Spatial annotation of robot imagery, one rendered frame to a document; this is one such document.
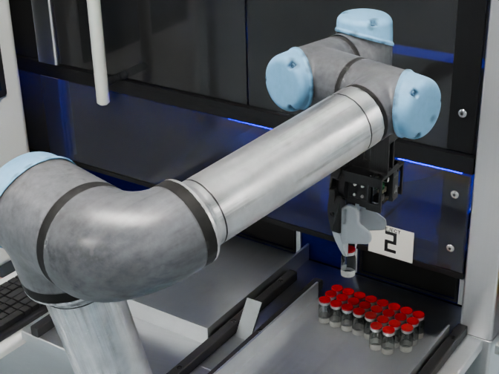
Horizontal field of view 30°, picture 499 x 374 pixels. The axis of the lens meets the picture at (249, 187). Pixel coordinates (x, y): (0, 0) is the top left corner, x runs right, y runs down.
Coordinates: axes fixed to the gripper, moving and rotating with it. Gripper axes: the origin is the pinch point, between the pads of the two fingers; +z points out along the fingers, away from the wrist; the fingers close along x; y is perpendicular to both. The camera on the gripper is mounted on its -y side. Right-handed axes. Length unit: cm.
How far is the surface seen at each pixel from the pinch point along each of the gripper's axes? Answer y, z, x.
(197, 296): -34.3, 25.1, 6.9
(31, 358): -101, 75, 21
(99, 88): -61, -8, 15
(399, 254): -0.8, 13.2, 21.8
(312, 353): -7.2, 25.0, 3.0
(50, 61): -81, -8, 22
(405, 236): 0.0, 9.5, 21.8
